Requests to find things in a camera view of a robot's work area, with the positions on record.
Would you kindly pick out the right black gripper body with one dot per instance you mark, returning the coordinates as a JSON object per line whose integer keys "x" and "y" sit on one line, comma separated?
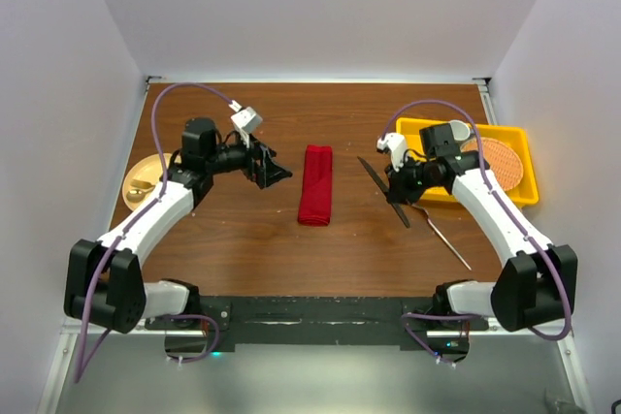
{"x": 409, "y": 180}

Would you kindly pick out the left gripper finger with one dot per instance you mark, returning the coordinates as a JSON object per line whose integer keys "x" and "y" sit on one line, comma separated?
{"x": 263, "y": 151}
{"x": 273, "y": 174}

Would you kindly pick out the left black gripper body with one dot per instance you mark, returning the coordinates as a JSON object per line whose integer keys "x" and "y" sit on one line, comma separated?
{"x": 254, "y": 171}

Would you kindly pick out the silver fork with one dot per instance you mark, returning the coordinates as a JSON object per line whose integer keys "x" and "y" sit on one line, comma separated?
{"x": 441, "y": 236}

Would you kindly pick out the red cloth napkin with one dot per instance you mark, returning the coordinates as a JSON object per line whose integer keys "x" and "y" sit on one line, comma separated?
{"x": 315, "y": 206}

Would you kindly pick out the silver knife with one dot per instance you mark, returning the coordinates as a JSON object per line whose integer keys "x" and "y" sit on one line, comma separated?
{"x": 383, "y": 188}

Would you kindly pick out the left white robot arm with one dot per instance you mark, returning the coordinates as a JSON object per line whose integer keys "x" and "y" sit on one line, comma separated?
{"x": 105, "y": 284}

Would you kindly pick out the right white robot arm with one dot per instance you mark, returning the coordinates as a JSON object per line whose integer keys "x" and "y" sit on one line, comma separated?
{"x": 537, "y": 281}

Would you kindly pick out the white cup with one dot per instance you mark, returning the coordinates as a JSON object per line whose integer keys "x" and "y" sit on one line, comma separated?
{"x": 461, "y": 131}

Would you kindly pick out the orange woven coaster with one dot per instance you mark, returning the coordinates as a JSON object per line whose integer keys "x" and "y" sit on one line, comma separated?
{"x": 504, "y": 163}

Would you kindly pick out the round wooden plate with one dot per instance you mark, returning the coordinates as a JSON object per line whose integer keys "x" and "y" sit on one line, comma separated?
{"x": 147, "y": 171}

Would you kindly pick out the yellow plastic tray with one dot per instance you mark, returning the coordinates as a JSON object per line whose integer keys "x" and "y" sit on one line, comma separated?
{"x": 525, "y": 194}

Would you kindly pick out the gold spoon on plate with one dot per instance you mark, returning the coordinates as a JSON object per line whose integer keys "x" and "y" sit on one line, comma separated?
{"x": 137, "y": 193}

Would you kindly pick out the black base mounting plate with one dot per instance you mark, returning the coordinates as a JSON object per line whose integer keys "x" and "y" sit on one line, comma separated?
{"x": 361, "y": 321}

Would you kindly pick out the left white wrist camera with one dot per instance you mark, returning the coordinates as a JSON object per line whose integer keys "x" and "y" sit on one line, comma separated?
{"x": 245, "y": 120}

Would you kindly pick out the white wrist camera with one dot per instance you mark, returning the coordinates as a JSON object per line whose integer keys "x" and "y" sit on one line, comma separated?
{"x": 245, "y": 120}
{"x": 396, "y": 146}

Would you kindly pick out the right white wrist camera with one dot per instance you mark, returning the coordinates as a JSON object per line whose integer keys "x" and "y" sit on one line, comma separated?
{"x": 396, "y": 146}

